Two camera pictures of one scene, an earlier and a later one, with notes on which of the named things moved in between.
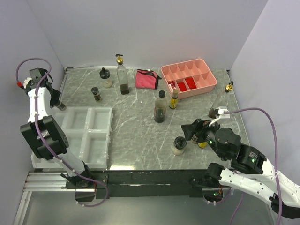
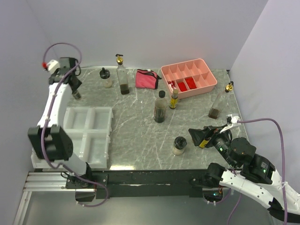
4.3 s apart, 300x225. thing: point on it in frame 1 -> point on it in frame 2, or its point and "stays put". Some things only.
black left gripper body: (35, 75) -> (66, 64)
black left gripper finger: (55, 96) -> (74, 83)
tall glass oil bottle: (122, 75) stays put
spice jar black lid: (96, 93) -> (77, 96)
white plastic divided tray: (87, 131) stays put
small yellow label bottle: (202, 145) stays put
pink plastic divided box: (189, 78) stays put
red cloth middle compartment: (182, 86) stays put
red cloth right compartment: (191, 83) stays put
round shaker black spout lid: (104, 73) stays put
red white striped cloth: (171, 84) stays put
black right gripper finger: (190, 130) -> (197, 135)
